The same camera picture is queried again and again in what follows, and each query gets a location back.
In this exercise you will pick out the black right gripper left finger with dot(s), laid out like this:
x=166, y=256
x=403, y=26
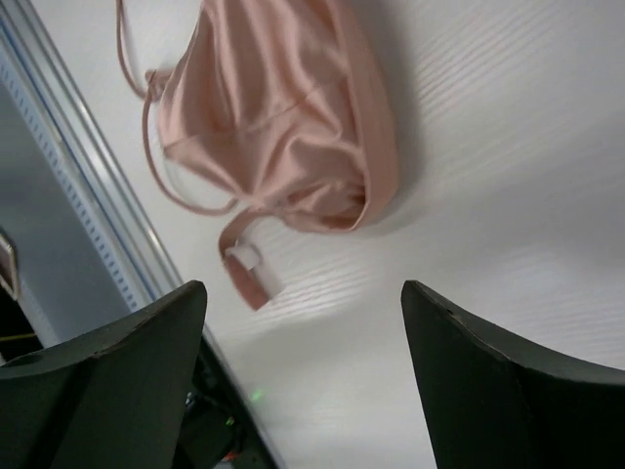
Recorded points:
x=114, y=397

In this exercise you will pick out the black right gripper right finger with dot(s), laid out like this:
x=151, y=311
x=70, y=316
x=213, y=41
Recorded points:
x=493, y=399

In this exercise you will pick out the pink satin bra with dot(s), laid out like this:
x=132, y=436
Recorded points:
x=282, y=105

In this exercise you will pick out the perforated cable duct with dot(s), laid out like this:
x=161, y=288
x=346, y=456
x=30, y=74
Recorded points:
x=72, y=180

